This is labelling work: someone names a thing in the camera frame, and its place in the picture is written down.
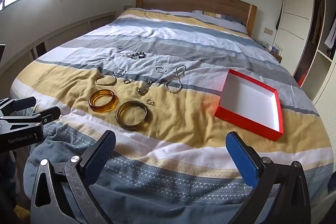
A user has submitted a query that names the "hanging striped shirt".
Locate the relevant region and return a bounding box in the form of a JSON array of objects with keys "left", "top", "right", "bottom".
[{"left": 324, "top": 15, "right": 336, "bottom": 50}]

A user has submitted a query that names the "striped pillow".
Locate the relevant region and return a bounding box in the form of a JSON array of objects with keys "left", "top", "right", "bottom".
[{"left": 192, "top": 10, "right": 248, "bottom": 34}]

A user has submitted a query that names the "black hanging strap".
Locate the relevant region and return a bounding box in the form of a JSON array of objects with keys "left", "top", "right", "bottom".
[{"left": 276, "top": 0, "right": 286, "bottom": 31}]

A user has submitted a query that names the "thin gold bangle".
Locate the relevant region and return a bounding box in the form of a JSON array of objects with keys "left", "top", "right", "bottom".
[{"left": 95, "top": 74, "right": 117, "bottom": 86}]

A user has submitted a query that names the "red jewelry box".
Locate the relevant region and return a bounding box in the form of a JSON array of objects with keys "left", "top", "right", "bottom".
[{"left": 214, "top": 69, "right": 284, "bottom": 142}]

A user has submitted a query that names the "faceted amber bangle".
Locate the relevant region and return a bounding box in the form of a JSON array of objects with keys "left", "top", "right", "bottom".
[{"left": 89, "top": 90, "right": 119, "bottom": 112}]

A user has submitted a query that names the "wooden nightstand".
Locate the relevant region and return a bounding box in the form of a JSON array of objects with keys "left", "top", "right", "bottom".
[{"left": 262, "top": 46, "right": 283, "bottom": 63}]

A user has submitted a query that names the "silver metal keychain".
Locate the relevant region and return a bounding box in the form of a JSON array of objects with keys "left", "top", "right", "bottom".
[{"left": 138, "top": 80, "right": 153, "bottom": 95}]

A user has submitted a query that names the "black bead bracelet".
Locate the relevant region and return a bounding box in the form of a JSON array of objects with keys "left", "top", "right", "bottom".
[{"left": 127, "top": 51, "right": 146, "bottom": 60}]

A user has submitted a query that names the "round olive brown bangle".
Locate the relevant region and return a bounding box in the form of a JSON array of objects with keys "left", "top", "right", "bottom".
[{"left": 116, "top": 101, "right": 149, "bottom": 130}]

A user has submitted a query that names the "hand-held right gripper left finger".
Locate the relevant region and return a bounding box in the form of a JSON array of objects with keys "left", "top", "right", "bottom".
[{"left": 30, "top": 130, "right": 116, "bottom": 224}]

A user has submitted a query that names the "pearl necklace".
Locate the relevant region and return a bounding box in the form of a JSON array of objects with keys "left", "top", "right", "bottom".
[{"left": 165, "top": 64, "right": 186, "bottom": 94}]

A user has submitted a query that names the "wooden headboard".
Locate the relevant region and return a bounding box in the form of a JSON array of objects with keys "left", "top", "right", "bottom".
[{"left": 136, "top": 0, "right": 258, "bottom": 37}]

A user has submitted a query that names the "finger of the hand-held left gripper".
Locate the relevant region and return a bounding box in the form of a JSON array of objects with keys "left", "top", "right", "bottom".
[
  {"left": 0, "top": 97, "right": 37, "bottom": 117},
  {"left": 0, "top": 106, "right": 61, "bottom": 127}
]

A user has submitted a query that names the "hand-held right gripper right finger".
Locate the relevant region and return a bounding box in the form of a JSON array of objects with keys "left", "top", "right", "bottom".
[{"left": 226, "top": 131, "right": 311, "bottom": 224}]

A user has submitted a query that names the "white wardrobe door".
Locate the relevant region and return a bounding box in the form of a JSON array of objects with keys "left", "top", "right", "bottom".
[{"left": 273, "top": 0, "right": 315, "bottom": 80}]

